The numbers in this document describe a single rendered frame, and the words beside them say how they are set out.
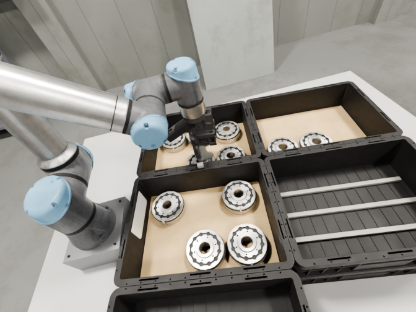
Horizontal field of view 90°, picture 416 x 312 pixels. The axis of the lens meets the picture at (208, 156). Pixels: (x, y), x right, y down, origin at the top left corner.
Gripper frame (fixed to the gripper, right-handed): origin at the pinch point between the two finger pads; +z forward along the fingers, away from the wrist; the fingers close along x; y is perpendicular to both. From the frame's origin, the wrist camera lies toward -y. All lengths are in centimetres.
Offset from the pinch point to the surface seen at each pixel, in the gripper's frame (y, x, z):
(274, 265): 17.7, -39.5, -8.1
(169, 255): -8.7, -33.4, 1.9
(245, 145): 16.9, 4.4, 2.0
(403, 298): 51, -43, 15
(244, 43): 40, 203, 45
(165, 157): -14.7, 3.6, 2.0
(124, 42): -112, 241, 30
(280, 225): 21.0, -30.5, -6.7
